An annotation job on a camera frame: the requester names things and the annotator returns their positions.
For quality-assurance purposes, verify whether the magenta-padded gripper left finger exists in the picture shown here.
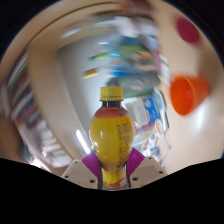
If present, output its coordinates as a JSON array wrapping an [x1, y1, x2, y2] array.
[[60, 149, 102, 190]]

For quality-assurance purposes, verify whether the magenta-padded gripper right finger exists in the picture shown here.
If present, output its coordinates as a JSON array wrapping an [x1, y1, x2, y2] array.
[[124, 147, 168, 190]]

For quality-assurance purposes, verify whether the yellow-label drink bottle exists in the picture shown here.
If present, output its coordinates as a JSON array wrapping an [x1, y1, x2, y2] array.
[[88, 85, 136, 191]]

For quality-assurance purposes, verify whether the white LED light bar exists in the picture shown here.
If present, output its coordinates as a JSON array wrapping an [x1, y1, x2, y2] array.
[[74, 129, 92, 155]]

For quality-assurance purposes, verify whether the white and blue carton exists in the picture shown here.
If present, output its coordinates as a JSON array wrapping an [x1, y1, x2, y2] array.
[[132, 94, 163, 129]]

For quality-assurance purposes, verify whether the orange plastic cup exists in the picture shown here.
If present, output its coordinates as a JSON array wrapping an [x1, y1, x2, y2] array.
[[170, 75, 211, 117]]

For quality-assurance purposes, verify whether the flat round red coaster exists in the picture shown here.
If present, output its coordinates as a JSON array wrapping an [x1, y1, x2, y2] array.
[[175, 17, 201, 45]]

